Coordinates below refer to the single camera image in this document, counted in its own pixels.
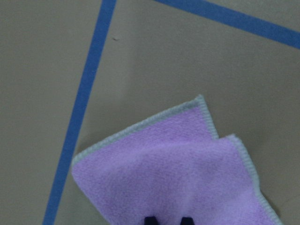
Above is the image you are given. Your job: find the purple microfiber cloth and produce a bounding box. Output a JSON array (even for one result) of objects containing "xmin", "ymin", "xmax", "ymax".
[{"xmin": 72, "ymin": 96, "xmax": 281, "ymax": 225}]

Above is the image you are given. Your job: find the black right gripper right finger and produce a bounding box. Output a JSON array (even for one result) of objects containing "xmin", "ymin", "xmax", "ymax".
[{"xmin": 180, "ymin": 217, "xmax": 194, "ymax": 225}]

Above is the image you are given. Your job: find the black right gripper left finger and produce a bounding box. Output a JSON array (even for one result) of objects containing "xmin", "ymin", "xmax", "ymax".
[{"xmin": 144, "ymin": 216, "xmax": 158, "ymax": 225}]

